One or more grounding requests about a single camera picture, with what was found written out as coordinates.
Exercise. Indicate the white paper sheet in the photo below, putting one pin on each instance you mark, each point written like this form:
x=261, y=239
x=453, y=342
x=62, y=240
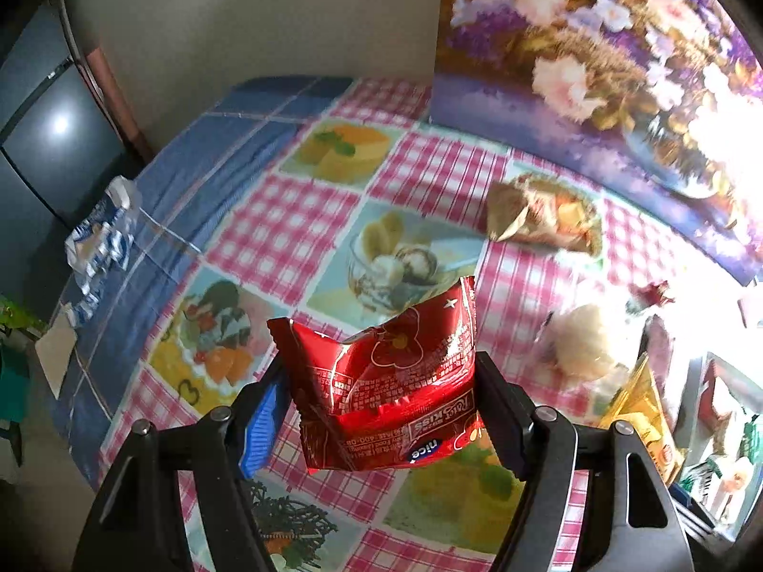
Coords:
x=55, y=357

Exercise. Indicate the red snack packet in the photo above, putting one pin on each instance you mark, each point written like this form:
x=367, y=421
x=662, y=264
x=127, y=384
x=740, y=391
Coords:
x=387, y=381

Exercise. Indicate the floral painting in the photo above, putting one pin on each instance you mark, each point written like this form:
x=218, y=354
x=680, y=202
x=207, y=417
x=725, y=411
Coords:
x=596, y=41

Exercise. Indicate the green object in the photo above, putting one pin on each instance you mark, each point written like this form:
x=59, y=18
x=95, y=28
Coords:
x=13, y=369

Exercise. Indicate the beige cake snack packet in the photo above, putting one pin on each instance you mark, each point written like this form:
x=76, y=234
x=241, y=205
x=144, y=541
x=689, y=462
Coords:
x=548, y=214

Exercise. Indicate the pink checked printed tablecloth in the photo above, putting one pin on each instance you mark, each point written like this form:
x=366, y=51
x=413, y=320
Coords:
x=286, y=220

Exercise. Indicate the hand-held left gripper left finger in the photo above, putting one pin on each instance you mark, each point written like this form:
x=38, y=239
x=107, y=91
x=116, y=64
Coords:
x=262, y=429

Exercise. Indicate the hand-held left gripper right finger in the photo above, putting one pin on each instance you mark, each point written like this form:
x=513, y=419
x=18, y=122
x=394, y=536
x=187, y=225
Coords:
x=502, y=418

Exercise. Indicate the yellow cake packet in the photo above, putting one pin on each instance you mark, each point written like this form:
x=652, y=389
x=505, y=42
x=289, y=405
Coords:
x=647, y=423

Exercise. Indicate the white bun in clear wrap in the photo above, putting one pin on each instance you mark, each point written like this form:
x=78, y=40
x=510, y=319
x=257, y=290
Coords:
x=587, y=342

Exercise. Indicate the dark cabinet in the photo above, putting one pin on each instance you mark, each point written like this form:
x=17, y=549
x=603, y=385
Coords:
x=47, y=131

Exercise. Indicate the small red candy packet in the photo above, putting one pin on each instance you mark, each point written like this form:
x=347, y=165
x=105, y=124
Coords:
x=653, y=297

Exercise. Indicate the blue white crumpled bag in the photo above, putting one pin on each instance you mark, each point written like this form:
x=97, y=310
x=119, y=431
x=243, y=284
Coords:
x=101, y=238

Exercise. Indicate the red white biscuit packet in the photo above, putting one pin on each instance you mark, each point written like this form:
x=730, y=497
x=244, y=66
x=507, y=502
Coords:
x=727, y=399

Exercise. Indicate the pink snack packet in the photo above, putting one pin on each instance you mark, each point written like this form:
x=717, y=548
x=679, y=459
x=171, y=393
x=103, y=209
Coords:
x=658, y=345

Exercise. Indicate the green white packet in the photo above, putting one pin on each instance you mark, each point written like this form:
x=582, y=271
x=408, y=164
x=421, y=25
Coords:
x=698, y=476

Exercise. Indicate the blue cloth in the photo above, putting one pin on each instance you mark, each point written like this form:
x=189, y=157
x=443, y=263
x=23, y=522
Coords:
x=208, y=155

